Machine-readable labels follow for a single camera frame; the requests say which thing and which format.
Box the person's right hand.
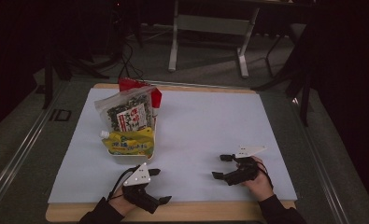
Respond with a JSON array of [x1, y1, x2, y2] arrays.
[[241, 156, 276, 203]]

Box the white plastic container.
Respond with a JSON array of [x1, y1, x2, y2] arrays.
[[109, 116, 158, 165]]

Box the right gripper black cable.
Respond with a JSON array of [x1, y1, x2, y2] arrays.
[[256, 161, 274, 190]]

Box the black metal stand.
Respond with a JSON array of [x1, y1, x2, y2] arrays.
[[41, 46, 110, 110]]

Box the clear seaweed packet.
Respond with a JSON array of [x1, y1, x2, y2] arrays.
[[93, 86, 158, 133]]

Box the black chair frame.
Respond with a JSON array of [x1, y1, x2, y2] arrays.
[[251, 18, 318, 127]]

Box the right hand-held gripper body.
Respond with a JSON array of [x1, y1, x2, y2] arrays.
[[222, 144, 268, 187]]

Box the black floor cables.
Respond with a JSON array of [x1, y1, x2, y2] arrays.
[[116, 39, 148, 86]]

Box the red seasoning packet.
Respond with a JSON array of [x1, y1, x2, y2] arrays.
[[118, 77, 163, 125]]

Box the person's left hand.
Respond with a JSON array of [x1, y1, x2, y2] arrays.
[[107, 185, 137, 217]]

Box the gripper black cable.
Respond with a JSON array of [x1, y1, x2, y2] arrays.
[[256, 161, 274, 190], [106, 165, 141, 202]]

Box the pale blue table mat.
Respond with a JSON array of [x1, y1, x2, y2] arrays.
[[47, 88, 298, 204]]

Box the grey metal floor rail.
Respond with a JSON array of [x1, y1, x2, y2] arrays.
[[0, 79, 68, 217], [291, 98, 350, 224]]

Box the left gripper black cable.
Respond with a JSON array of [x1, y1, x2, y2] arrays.
[[106, 165, 141, 202]]

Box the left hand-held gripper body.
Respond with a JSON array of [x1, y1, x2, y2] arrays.
[[121, 161, 162, 215]]

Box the white metal stand frame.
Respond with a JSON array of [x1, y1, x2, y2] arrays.
[[167, 0, 262, 79]]

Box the yellow spout pouch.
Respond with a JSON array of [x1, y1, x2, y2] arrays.
[[99, 126, 156, 160]]

